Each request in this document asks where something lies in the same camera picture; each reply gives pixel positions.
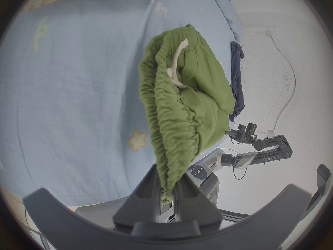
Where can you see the dark blue garment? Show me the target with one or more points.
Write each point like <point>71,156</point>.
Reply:
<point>237,87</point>

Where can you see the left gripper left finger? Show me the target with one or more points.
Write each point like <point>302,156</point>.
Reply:
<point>140,199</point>

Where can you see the green shorts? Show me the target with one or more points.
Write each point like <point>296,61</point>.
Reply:
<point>177,118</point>

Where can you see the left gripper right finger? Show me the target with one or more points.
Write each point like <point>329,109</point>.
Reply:
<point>197,207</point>

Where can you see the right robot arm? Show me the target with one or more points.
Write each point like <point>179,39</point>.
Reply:
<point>270,159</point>

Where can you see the pale blue quilt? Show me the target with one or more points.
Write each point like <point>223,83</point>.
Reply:
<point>229,12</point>

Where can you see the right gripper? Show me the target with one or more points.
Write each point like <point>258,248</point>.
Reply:
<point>244,137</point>

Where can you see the bed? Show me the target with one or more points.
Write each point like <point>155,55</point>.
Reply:
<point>78,87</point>

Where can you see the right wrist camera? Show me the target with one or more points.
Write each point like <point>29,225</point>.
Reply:
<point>242,128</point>

